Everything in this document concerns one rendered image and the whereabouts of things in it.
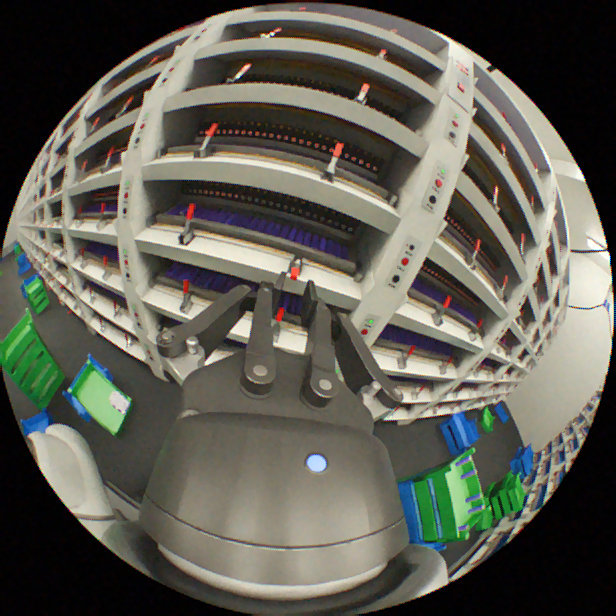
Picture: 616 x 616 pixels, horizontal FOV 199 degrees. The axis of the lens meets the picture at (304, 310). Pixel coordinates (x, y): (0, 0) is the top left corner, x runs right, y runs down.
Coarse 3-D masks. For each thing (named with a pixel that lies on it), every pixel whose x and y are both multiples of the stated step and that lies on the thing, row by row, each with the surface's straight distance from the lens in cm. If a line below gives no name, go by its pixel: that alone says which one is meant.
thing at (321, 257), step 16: (176, 224) 53; (192, 224) 49; (208, 224) 46; (224, 224) 45; (240, 240) 42; (256, 240) 42; (272, 240) 41; (288, 240) 42; (304, 256) 41; (320, 256) 41; (352, 272) 43
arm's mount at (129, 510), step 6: (108, 486) 75; (108, 492) 74; (114, 492) 73; (114, 498) 73; (120, 498) 71; (114, 504) 73; (120, 504) 72; (126, 504) 70; (132, 504) 71; (120, 510) 72; (126, 510) 71; (132, 510) 70; (138, 510) 69; (126, 516) 72; (132, 516) 71
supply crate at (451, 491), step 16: (448, 464) 71; (464, 464) 85; (432, 480) 69; (448, 480) 76; (464, 480) 86; (448, 496) 68; (464, 496) 85; (448, 512) 71; (464, 512) 86; (480, 512) 89; (448, 528) 74
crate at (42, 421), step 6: (42, 408) 131; (42, 414) 136; (48, 414) 132; (30, 420) 146; (36, 420) 144; (42, 420) 142; (48, 420) 129; (24, 426) 152; (30, 426) 153; (36, 426) 147; (42, 426) 141; (48, 426) 127; (24, 432) 150; (30, 432) 152; (42, 432) 140
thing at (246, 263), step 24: (144, 216) 57; (288, 216) 50; (144, 240) 53; (168, 240) 48; (192, 240) 45; (192, 264) 45; (216, 264) 41; (240, 264) 38; (264, 264) 38; (288, 264) 39; (360, 264) 44; (288, 288) 39; (336, 288) 38; (360, 288) 42
